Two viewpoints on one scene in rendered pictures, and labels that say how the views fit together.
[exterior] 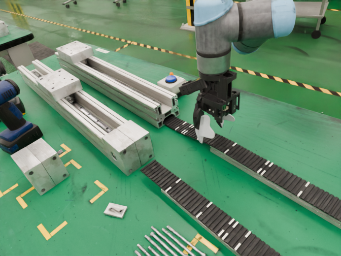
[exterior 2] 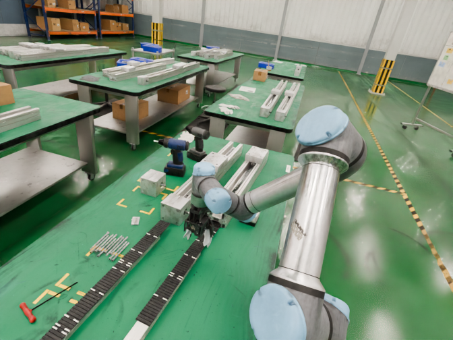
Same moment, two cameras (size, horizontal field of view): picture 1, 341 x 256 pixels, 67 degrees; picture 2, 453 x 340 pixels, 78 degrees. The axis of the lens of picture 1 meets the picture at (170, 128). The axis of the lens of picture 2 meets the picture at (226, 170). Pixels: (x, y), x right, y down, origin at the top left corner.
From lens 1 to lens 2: 0.90 m
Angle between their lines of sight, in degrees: 46
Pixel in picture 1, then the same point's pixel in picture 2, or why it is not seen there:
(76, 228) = (123, 211)
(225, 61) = (195, 200)
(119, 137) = (172, 199)
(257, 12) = (204, 187)
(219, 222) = (129, 258)
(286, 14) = (209, 199)
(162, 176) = (157, 229)
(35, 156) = (151, 176)
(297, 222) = (140, 302)
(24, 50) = (280, 135)
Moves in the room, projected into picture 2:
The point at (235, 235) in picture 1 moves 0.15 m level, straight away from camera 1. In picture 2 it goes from (121, 266) to (164, 264)
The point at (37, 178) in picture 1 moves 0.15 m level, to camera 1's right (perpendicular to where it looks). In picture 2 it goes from (143, 184) to (153, 200)
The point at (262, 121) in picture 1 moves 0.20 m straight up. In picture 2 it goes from (235, 277) to (244, 237)
